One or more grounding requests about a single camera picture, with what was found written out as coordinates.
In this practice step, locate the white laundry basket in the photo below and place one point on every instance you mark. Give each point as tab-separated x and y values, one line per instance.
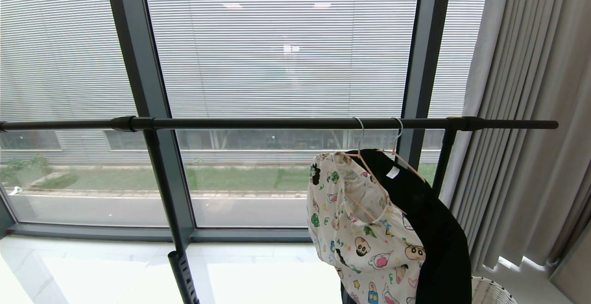
489	294

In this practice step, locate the window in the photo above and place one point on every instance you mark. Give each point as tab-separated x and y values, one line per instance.
134	63

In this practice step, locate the black garment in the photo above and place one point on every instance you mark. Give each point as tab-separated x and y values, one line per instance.
438	248

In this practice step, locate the beige curtain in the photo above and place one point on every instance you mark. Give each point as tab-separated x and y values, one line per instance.
531	110

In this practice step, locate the black clothes rack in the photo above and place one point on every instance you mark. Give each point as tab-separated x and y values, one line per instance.
277	123

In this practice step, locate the cream printed garment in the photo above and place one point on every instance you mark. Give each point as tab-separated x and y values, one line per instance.
364	248

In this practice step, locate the pink clothes hanger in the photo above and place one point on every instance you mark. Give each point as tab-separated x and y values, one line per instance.
411	167
359	143

